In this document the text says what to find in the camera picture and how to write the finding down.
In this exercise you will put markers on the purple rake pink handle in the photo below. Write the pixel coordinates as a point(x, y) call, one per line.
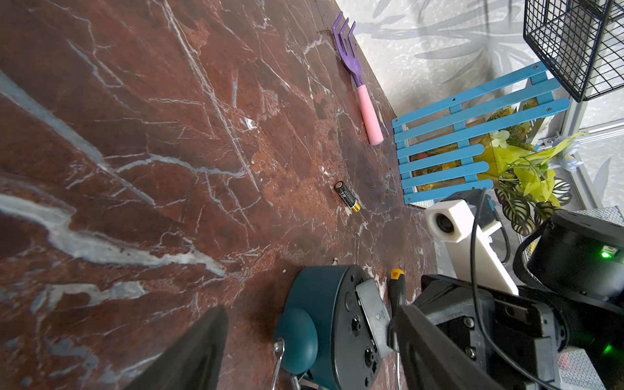
point(343, 33)

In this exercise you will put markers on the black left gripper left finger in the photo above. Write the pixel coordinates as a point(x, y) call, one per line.
point(194, 360)

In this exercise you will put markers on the green potted plant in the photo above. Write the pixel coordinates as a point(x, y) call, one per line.
point(526, 182)

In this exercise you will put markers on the blue white slatted crate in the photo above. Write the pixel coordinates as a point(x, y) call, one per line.
point(437, 147)

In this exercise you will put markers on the black wire basket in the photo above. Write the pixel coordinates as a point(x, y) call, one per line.
point(580, 42)

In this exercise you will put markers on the small battery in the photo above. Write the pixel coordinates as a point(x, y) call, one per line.
point(347, 196)

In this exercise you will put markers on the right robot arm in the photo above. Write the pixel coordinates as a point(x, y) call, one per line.
point(571, 296)

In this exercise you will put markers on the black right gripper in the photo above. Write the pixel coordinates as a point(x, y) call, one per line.
point(526, 330)

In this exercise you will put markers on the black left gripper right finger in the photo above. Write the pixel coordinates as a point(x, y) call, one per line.
point(430, 360)

